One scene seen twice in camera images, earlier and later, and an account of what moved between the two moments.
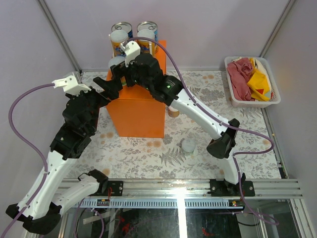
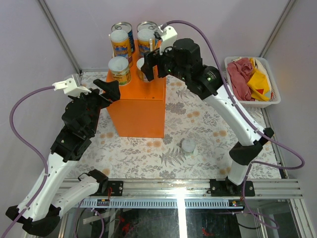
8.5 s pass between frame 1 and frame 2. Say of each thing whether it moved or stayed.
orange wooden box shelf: stayed
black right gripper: moved
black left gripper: stayed
